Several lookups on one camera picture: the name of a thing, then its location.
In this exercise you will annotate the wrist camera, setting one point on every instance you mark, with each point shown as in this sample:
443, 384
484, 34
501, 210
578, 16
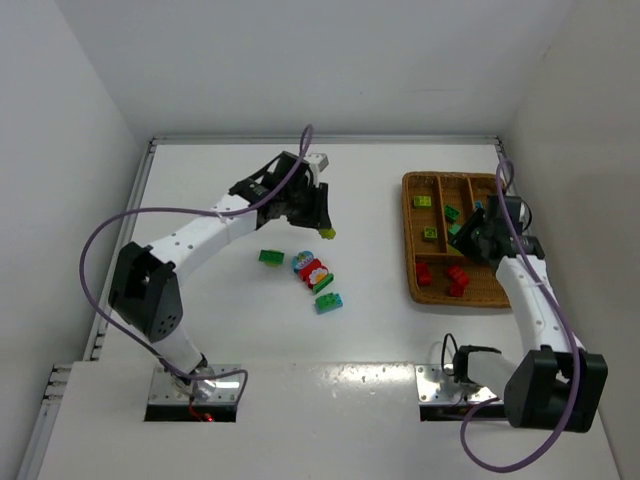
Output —
524, 216
317, 161

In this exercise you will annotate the lime lego brick in basket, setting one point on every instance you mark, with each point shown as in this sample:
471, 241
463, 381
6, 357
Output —
422, 201

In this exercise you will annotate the dark green lego in basket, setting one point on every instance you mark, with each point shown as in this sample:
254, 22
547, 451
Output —
451, 213

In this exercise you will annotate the lime curved lego piece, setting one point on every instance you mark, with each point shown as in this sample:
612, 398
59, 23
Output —
327, 233

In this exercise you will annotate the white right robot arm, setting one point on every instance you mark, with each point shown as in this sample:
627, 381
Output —
557, 375

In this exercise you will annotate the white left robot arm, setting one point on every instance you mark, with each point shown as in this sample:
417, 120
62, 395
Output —
146, 287

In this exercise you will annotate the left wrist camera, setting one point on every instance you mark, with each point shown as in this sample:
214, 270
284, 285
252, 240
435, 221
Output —
317, 161

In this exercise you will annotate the wicker divided basket tray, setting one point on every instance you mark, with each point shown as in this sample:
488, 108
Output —
443, 220

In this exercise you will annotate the small red lego brick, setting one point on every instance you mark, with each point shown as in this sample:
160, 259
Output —
458, 275

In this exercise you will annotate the red flower picture lego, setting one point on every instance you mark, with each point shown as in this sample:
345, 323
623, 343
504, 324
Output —
313, 273

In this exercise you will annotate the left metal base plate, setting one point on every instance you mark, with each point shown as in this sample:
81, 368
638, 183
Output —
220, 389

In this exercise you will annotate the green and blue lego stack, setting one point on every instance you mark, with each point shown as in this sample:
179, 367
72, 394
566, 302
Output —
328, 302

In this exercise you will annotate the red long lego brick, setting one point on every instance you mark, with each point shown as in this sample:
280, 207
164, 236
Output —
423, 274

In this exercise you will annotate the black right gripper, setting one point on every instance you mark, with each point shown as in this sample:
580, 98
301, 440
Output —
470, 230

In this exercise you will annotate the metal base plate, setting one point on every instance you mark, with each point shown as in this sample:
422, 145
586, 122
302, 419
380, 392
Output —
220, 389
437, 389

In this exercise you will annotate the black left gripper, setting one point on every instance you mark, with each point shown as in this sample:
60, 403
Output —
310, 209

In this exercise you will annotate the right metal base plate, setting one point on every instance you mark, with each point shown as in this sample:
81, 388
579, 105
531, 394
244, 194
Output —
437, 389

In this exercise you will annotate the green flat lego base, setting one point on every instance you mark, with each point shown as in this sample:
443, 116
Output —
323, 283

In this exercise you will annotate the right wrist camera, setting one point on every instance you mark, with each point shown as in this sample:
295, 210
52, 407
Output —
524, 216

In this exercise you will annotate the lime square lego brick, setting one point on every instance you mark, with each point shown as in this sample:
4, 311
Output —
429, 234

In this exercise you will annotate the red curved lego brick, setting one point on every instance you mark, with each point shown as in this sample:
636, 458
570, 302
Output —
457, 290

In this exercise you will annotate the green long lego brick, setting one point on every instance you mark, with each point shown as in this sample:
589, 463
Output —
271, 257

